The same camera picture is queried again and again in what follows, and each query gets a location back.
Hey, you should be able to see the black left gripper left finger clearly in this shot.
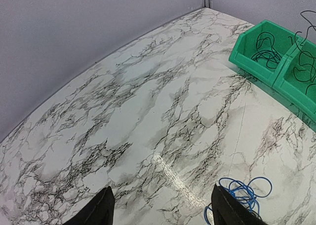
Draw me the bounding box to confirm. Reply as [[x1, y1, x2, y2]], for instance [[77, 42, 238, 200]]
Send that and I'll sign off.
[[64, 186, 115, 225]]

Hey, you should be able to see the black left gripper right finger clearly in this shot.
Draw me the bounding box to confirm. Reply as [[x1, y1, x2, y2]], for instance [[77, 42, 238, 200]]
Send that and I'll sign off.
[[211, 185, 267, 225]]

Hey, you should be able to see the blue black wire bundle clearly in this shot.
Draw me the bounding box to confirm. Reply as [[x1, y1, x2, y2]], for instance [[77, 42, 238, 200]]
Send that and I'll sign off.
[[203, 177, 274, 225]]

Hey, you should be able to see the long black wire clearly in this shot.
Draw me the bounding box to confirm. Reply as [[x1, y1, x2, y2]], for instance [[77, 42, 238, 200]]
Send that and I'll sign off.
[[251, 32, 284, 70]]

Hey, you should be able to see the green three-compartment plastic bin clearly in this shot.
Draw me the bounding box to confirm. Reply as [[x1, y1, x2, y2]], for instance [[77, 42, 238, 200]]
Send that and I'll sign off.
[[229, 20, 316, 130]]

